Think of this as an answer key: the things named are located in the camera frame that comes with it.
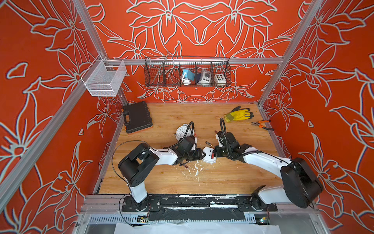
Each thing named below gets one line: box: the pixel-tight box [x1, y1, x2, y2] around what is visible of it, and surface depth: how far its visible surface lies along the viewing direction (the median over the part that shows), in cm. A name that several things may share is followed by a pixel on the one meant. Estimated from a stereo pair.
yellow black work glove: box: [224, 105, 254, 123], surface depth 112 cm
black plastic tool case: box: [122, 101, 153, 134], surface depth 105 cm
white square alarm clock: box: [202, 146, 217, 164], surface depth 88 cm
